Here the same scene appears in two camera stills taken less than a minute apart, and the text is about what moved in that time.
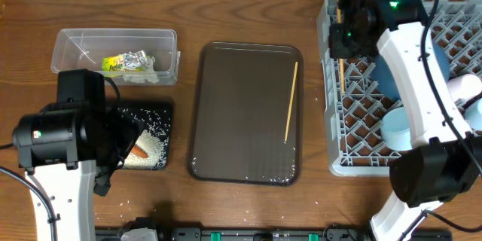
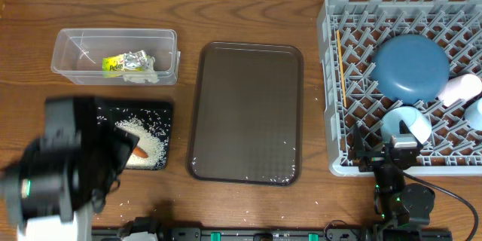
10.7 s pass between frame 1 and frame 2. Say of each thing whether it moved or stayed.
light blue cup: stayed
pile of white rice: stayed
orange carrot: stayed
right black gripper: moved
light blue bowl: stayed
